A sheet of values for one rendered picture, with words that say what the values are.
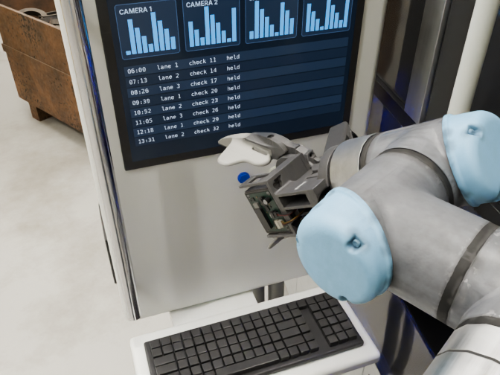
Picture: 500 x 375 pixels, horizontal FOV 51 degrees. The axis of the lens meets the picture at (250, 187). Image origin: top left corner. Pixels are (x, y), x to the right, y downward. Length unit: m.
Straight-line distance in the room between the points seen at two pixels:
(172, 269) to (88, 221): 1.66
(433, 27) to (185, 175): 0.46
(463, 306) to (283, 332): 0.71
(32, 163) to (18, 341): 1.25
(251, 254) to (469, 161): 0.70
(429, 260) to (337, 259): 0.06
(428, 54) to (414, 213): 0.54
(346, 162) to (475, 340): 0.23
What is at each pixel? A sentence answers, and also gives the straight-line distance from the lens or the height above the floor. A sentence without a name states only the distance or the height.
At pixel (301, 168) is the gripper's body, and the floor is 1.32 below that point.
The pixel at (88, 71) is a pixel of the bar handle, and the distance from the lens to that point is 0.71.
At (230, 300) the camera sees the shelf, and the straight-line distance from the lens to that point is 1.12.
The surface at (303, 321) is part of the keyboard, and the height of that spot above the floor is 0.83.
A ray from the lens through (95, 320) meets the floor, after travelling 2.20.
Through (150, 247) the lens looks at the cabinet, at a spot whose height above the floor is 0.99.
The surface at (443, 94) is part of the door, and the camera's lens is 0.86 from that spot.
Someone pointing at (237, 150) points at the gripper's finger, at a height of 1.31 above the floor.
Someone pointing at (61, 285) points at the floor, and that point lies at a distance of 2.37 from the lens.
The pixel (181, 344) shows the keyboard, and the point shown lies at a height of 0.83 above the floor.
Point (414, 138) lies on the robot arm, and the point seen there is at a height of 1.43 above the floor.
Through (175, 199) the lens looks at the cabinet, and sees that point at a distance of 0.91.
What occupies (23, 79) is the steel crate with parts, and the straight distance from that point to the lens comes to 3.51.
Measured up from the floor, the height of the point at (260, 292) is 0.68.
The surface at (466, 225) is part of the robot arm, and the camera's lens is 0.36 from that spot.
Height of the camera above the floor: 1.65
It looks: 37 degrees down
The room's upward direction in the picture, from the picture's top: straight up
